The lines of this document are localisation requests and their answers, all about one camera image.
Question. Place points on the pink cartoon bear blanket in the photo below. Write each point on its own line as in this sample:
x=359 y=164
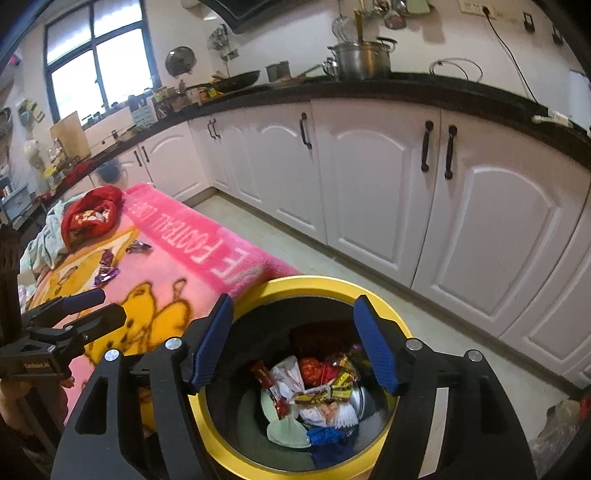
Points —
x=193 y=260

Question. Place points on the black range hood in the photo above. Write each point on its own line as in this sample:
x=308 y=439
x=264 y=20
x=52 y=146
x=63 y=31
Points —
x=241 y=16

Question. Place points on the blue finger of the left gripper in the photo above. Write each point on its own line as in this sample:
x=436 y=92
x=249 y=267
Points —
x=97 y=323
x=56 y=309

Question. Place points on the red fabric bag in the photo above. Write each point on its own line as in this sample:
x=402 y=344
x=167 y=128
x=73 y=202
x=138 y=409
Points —
x=92 y=216

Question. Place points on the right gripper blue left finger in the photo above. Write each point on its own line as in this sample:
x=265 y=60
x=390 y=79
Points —
x=208 y=351

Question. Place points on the round pot lid on wall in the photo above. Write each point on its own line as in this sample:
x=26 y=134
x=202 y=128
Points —
x=180 y=61

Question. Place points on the grey metal canister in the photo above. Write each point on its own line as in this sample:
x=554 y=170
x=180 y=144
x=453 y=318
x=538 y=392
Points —
x=279 y=71

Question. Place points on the dark foil candy wrapper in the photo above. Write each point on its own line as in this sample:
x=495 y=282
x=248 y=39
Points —
x=139 y=247

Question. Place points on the red long snack wrapper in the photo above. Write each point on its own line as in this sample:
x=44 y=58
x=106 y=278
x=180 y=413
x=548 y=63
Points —
x=268 y=383

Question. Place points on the steel stock pot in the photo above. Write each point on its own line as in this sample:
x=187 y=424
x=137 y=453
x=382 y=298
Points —
x=367 y=60

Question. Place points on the white plastic wrapper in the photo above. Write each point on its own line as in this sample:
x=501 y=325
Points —
x=295 y=375

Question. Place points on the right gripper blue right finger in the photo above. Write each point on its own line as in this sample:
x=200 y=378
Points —
x=375 y=344

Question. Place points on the wooden cutting board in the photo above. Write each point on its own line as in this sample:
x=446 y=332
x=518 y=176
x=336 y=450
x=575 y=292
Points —
x=71 y=137

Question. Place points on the blue framed window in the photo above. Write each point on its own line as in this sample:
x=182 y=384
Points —
x=95 y=56

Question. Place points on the yellow snack box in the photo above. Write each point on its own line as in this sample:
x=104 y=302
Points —
x=339 y=389

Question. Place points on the left hand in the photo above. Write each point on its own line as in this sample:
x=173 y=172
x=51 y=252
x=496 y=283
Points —
x=12 y=391

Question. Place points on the blue glove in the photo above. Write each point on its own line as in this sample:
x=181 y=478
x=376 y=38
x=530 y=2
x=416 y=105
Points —
x=329 y=447

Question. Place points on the light blue crumpled cloth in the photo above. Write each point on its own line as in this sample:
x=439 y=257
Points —
x=48 y=248

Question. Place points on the hanging kitchen utensils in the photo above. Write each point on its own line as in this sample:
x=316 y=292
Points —
x=393 y=14

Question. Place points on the black kitchen countertop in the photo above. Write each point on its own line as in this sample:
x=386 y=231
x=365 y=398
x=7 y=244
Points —
x=454 y=94

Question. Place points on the clear plastic bag on floor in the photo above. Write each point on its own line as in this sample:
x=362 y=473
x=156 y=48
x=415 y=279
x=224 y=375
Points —
x=562 y=449

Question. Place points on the yellow rimmed black trash bin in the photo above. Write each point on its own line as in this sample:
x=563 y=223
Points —
x=302 y=316

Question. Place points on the pale green sponge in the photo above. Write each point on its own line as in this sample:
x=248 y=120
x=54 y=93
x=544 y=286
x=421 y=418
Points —
x=286 y=432

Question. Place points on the white kitchen cabinets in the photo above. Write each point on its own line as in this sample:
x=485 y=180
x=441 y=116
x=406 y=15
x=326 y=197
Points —
x=486 y=222

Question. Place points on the black wok pan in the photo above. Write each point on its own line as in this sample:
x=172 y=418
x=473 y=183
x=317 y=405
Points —
x=233 y=83

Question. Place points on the purple candy wrapper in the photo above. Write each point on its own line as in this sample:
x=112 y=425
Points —
x=107 y=270

